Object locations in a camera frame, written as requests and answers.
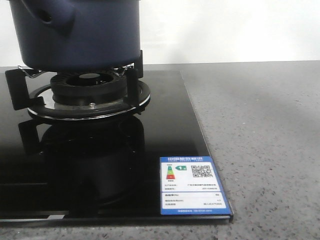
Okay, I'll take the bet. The dark blue cooking pot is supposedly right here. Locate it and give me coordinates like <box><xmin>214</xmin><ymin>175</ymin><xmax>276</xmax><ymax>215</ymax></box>
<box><xmin>9</xmin><ymin>0</ymin><xmax>141</xmax><ymax>72</ymax></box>

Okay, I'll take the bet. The blue energy label sticker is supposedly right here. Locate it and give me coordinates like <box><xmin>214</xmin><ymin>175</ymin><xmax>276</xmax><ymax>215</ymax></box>
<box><xmin>159</xmin><ymin>156</ymin><xmax>232</xmax><ymax>217</ymax></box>

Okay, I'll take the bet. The black glass gas stove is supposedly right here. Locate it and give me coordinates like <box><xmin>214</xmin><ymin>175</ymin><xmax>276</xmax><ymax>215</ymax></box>
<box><xmin>0</xmin><ymin>70</ymin><xmax>233</xmax><ymax>227</ymax></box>

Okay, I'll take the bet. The black round gas burner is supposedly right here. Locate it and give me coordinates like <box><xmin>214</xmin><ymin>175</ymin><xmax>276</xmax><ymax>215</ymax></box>
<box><xmin>27</xmin><ymin>70</ymin><xmax>151</xmax><ymax>121</ymax></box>

